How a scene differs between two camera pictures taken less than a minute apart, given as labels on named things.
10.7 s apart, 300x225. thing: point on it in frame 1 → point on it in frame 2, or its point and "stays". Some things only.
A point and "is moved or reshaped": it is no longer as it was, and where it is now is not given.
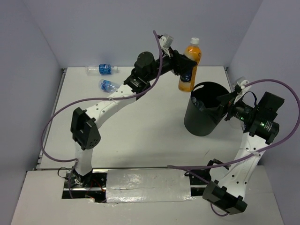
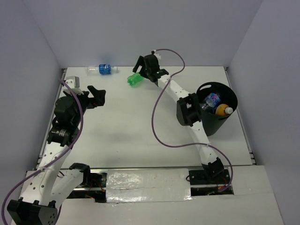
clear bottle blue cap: [108, 86] → [212, 100]
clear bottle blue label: [101, 69] stays
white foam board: [40, 202] stays
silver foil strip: [132, 185] stays
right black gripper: [227, 98] → [140, 62]
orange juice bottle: [187, 82] is moved or reshaped
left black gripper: [179, 64] → [99, 99]
